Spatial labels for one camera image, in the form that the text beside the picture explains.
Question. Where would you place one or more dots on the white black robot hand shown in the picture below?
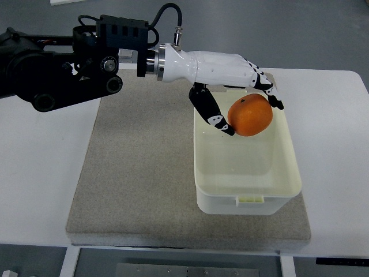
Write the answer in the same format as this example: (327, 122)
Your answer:
(202, 68)

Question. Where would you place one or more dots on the orange fruit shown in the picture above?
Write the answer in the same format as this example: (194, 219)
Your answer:
(250, 115)

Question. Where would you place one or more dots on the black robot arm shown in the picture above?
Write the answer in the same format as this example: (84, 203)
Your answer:
(53, 72)

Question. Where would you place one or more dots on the cream plastic box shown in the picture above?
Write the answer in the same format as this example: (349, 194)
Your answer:
(236, 175)

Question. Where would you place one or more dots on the small clear floor plate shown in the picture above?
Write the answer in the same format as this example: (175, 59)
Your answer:
(125, 54)

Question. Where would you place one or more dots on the grey foam mat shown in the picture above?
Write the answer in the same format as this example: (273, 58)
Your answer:
(136, 187)

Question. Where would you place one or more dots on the white object top edge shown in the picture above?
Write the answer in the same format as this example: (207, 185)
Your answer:
(63, 2)

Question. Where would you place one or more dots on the white table leg right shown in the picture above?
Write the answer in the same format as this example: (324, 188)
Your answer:
(287, 266)

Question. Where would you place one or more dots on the white table leg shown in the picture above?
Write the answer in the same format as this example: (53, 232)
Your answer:
(287, 266)
(70, 261)

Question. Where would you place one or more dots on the white table leg left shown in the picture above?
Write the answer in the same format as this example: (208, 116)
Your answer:
(70, 261)

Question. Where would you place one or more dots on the black control panel strip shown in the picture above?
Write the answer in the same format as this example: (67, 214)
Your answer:
(342, 261)

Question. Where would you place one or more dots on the small white block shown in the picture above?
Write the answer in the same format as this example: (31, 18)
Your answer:
(9, 273)

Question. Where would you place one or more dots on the grey metal base plate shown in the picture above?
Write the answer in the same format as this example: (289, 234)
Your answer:
(130, 269)

